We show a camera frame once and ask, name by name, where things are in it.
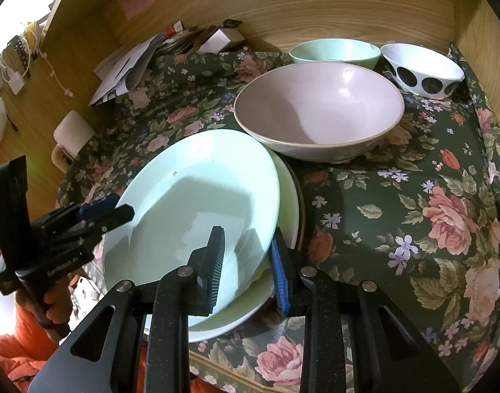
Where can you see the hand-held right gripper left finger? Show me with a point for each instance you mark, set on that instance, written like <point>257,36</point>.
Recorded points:
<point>213,270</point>

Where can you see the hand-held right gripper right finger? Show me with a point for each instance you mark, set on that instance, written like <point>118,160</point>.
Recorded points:
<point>279,270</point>

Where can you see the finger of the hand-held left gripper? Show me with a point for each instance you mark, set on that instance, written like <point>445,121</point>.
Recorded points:
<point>111,219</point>
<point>98,206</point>

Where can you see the light green plate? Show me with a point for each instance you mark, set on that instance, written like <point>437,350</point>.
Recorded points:
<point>287,213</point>
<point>184,180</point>

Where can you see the brown plate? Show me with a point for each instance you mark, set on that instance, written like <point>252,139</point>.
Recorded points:
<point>301,213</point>

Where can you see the person's left forearm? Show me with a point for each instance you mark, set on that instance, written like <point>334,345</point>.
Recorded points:
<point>25,344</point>

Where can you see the person's left hand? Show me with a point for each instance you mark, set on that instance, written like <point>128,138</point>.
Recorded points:
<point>60,311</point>

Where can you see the pale pink mug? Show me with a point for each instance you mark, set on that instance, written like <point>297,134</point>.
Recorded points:
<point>74,131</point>

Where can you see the dark floral tablecloth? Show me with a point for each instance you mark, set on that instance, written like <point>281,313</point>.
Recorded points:
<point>356,213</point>

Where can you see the stack of white papers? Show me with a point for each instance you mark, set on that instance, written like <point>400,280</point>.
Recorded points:
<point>127,69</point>

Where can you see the white tag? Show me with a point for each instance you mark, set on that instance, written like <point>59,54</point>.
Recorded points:
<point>16,84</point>

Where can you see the pink bowl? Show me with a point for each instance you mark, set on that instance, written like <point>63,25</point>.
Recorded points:
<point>315,106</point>

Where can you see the brown studded headband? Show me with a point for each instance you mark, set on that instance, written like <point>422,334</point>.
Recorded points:
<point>19,47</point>

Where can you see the stack of dark cards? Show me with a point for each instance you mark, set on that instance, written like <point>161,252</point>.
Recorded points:
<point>180,45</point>

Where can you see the small white box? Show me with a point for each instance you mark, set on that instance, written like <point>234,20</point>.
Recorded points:
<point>219,41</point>

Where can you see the green bowl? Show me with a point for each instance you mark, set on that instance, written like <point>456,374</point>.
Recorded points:
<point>336,51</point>

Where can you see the white black-dotted bowl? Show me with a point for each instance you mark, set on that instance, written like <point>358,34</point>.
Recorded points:
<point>421,61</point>

